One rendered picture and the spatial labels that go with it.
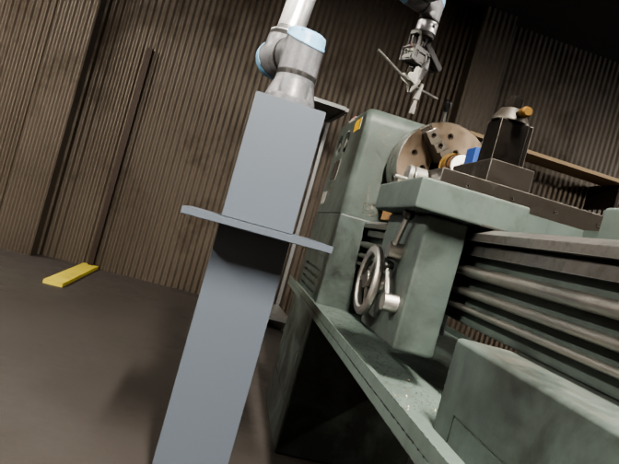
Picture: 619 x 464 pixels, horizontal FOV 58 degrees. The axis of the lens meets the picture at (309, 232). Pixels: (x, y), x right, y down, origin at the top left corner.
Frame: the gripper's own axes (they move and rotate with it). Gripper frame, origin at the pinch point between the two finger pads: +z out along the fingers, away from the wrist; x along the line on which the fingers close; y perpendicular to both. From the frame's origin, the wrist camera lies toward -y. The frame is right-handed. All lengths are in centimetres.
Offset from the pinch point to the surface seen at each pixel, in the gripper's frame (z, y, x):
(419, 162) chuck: 28.3, 7.4, 23.1
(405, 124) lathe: 14.4, 3.5, 6.7
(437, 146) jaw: 22.8, 8.1, 29.5
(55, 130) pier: 46, 57, -325
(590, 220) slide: 40, 20, 91
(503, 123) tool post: 25, 37, 75
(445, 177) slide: 41, 50, 76
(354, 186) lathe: 40.7, 13.8, 2.4
